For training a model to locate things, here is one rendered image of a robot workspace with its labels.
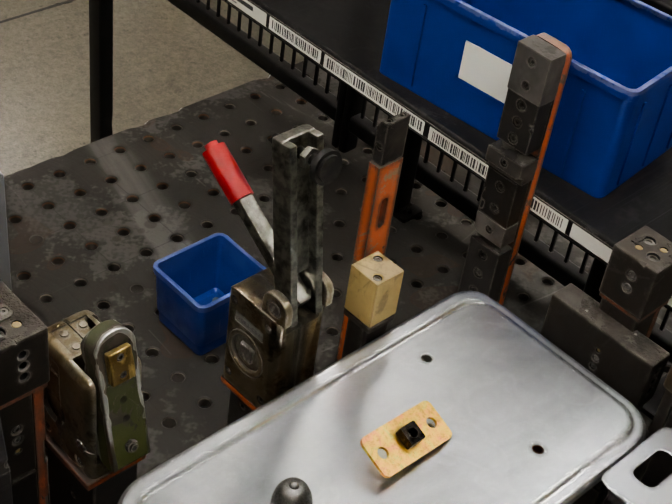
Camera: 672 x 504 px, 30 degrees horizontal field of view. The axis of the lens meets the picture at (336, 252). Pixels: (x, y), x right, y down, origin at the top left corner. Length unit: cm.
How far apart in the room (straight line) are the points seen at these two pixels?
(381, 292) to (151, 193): 70
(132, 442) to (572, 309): 44
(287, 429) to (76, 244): 68
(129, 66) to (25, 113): 33
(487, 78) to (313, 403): 43
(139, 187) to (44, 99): 143
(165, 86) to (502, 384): 221
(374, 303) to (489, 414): 14
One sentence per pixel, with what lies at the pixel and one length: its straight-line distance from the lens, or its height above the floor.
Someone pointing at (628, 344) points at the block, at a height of 100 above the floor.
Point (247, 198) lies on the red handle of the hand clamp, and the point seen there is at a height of 112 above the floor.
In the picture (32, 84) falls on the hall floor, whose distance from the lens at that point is 321.
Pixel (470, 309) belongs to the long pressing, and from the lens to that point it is 117.
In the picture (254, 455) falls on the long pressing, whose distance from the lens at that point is 101.
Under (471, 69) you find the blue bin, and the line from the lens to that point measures 132.
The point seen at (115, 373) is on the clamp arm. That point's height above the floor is 108.
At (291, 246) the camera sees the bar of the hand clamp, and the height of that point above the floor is 113.
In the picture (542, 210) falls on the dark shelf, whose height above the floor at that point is 101.
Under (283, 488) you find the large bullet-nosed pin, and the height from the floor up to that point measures 105.
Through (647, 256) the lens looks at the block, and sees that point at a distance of 116.
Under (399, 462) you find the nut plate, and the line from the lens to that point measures 101.
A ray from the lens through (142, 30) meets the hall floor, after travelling 343.
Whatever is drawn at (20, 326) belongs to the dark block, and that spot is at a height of 112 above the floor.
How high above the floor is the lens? 178
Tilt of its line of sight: 40 degrees down
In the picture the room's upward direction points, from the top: 9 degrees clockwise
